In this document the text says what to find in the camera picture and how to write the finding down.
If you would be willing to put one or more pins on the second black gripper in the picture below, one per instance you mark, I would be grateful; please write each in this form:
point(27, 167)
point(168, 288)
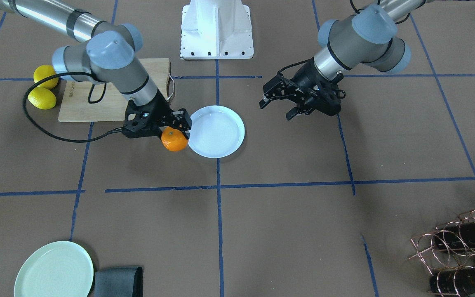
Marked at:
point(163, 109)

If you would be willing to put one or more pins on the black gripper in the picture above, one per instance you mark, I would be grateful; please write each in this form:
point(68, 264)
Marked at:
point(304, 81)

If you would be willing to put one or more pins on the orange mandarin fruit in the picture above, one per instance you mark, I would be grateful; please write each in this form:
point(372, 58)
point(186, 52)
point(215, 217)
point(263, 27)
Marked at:
point(173, 139)

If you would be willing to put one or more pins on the light blue plate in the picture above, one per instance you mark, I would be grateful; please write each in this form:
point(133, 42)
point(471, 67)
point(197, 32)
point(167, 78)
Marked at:
point(216, 131)

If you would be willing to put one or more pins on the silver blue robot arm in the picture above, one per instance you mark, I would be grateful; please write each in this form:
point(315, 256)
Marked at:
point(369, 37)

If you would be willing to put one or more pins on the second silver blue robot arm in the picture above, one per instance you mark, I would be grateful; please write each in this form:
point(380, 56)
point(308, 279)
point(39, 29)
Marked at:
point(106, 53)

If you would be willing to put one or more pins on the light green plate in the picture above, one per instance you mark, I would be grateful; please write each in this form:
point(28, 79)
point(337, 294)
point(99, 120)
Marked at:
point(58, 269)

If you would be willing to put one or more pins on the bamboo cutting board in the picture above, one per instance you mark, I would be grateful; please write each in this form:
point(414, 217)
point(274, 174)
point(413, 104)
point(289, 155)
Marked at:
point(75, 108)

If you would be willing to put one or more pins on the lower yellow lemon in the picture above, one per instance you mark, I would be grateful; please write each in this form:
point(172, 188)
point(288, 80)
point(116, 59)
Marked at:
point(42, 98)

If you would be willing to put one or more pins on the yellow lemon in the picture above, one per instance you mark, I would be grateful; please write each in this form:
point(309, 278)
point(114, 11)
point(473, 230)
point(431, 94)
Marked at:
point(42, 72)
point(42, 98)

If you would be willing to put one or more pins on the upper yellow lemon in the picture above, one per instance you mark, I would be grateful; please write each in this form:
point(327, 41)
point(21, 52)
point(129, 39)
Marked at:
point(42, 72)

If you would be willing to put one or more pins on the folded dark grey cloth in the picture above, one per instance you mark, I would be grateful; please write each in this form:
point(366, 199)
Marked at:
point(125, 281)

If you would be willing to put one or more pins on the dark wine bottle upper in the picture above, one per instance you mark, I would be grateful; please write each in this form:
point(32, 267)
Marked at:
point(457, 236)

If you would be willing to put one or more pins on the dark wine bottle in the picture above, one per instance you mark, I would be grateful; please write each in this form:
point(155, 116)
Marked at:
point(455, 281)
point(457, 236)

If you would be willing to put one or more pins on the dark wine bottle lower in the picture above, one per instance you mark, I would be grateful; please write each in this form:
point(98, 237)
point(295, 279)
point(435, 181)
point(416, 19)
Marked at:
point(455, 281)

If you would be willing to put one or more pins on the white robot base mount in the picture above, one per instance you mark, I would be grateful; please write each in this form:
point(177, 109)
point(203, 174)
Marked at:
point(216, 29)

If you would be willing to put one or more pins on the copper wire bottle rack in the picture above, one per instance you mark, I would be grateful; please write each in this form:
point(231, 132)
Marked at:
point(448, 253)

